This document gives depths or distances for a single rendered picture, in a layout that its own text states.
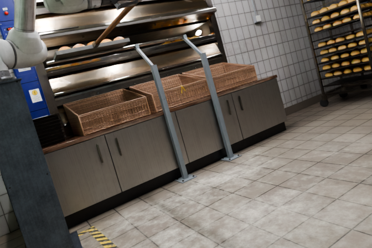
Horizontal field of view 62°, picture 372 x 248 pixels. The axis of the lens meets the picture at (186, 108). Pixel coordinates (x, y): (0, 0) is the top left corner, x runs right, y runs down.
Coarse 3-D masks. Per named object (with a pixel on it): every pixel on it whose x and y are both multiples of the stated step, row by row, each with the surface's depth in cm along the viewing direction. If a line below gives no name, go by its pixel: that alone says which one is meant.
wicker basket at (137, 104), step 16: (96, 96) 273; (112, 96) 279; (128, 96) 278; (144, 96) 246; (80, 112) 263; (96, 112) 227; (112, 112) 233; (128, 112) 281; (144, 112) 246; (80, 128) 225; (96, 128) 226
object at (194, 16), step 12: (192, 12) 313; (204, 12) 320; (120, 24) 276; (132, 24) 282; (144, 24) 293; (156, 24) 304; (168, 24) 316; (48, 36) 247; (60, 36) 252; (72, 36) 260; (84, 36) 269; (96, 36) 278; (108, 36) 289
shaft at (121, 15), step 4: (124, 8) 157; (128, 8) 152; (124, 12) 158; (128, 12) 158; (120, 16) 164; (124, 16) 163; (116, 20) 171; (120, 20) 169; (112, 24) 177; (116, 24) 176; (108, 28) 185; (112, 28) 182; (104, 32) 194; (108, 32) 190; (100, 36) 203; (104, 36) 198; (96, 40) 213; (100, 40) 208
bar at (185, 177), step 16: (128, 48) 255; (48, 64) 225; (208, 64) 265; (160, 80) 242; (208, 80) 265; (160, 96) 242; (224, 128) 269; (176, 144) 246; (224, 144) 272; (224, 160) 270; (192, 176) 249
